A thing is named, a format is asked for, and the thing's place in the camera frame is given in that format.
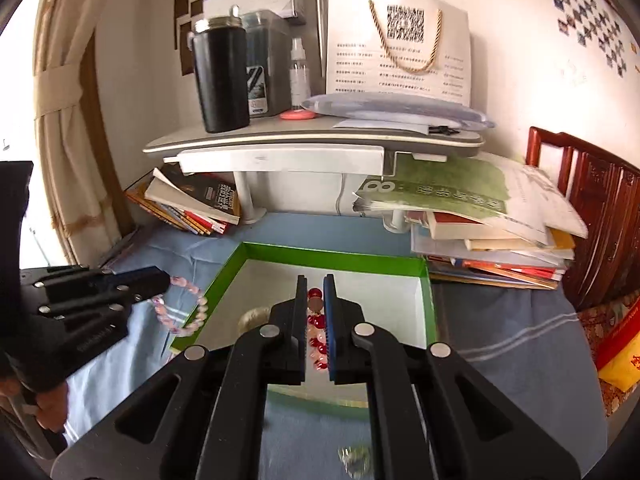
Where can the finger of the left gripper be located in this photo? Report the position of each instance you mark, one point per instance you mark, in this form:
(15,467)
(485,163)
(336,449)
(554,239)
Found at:
(130,292)
(125,275)

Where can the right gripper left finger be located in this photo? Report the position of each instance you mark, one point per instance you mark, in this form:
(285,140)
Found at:
(201,415)

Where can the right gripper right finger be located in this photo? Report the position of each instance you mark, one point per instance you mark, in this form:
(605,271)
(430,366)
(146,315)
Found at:
(433,415)

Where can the operator hand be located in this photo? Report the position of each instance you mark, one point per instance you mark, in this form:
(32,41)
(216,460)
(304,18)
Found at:
(52,406)

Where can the left stack of books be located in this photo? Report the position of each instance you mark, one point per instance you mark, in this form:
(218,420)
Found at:
(202,204)

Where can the stack of books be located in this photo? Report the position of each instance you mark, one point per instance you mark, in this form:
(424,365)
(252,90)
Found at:
(202,204)
(484,218)

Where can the beige curtain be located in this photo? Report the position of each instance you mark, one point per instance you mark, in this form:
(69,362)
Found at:
(88,209)

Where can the green holographic cardboard box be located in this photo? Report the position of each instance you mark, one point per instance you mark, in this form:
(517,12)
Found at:
(393,292)

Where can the red yellow bag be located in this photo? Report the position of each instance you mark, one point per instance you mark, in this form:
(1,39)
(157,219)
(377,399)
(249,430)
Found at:
(617,355)

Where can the right stack of books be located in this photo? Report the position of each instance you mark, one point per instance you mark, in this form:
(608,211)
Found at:
(484,218)

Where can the white desk shelf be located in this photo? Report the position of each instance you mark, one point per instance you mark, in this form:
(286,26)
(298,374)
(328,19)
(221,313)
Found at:
(322,145)

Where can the black thermos bottle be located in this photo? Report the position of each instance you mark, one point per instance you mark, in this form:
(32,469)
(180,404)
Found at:
(219,46)

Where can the small spray bottle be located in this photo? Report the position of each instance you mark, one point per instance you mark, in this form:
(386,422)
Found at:
(299,74)

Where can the grey storage box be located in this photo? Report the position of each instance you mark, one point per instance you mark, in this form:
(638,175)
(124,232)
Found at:
(268,59)

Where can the red wooden chair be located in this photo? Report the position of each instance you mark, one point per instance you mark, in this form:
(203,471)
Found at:
(604,190)

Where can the white paper gift bag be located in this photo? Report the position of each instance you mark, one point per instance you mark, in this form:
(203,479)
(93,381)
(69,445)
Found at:
(414,47)

